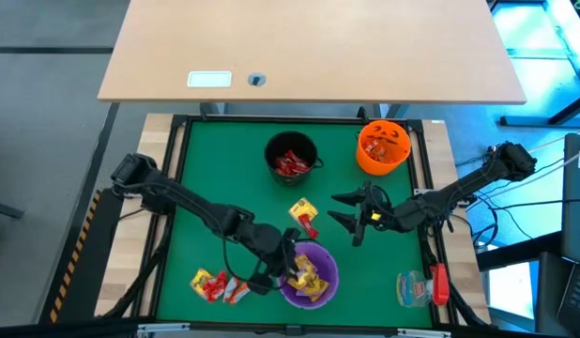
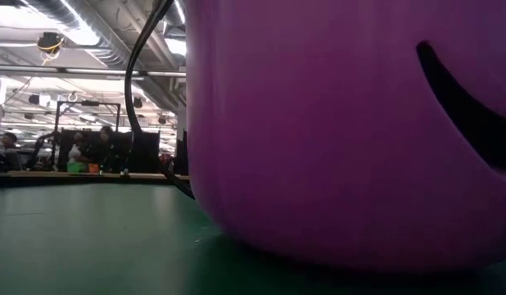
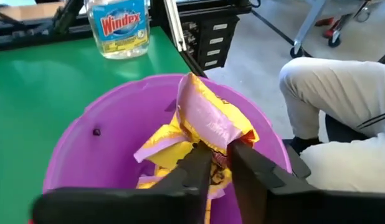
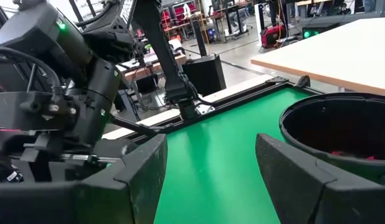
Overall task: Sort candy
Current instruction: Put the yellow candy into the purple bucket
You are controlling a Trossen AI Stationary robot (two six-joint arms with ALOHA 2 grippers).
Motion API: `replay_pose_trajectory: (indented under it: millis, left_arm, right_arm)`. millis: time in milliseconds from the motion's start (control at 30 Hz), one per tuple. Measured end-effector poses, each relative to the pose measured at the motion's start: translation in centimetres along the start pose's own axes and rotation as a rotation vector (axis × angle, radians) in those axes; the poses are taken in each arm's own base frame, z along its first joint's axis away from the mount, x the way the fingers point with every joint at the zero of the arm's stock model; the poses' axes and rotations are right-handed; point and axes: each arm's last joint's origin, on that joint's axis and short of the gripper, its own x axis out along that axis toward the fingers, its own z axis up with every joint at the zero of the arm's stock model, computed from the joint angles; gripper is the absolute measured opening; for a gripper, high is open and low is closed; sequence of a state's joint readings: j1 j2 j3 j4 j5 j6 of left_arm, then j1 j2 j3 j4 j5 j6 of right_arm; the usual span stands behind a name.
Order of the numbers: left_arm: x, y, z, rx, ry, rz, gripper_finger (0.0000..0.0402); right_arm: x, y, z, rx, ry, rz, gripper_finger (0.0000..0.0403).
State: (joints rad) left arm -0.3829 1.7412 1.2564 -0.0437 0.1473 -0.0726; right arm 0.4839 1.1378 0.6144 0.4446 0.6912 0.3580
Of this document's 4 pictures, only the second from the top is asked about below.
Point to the black background robot arm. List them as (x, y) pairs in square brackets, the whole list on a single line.
[(40, 149)]

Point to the purple plastic bucket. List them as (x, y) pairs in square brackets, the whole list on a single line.
[(339, 143)]

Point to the person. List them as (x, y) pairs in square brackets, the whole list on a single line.
[(9, 149), (101, 147), (76, 149)]

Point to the small orange object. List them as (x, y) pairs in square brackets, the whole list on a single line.
[(93, 168)]

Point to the silver ceiling pipe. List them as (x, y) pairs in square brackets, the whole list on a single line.
[(93, 73)]

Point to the green plastic bucket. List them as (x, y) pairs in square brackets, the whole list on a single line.
[(76, 167)]

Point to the round ceiling device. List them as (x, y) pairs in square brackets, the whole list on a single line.
[(49, 42)]

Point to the black background frame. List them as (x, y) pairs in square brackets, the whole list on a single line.
[(88, 103)]

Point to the black aluminium table frame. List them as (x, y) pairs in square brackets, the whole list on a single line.
[(52, 182)]

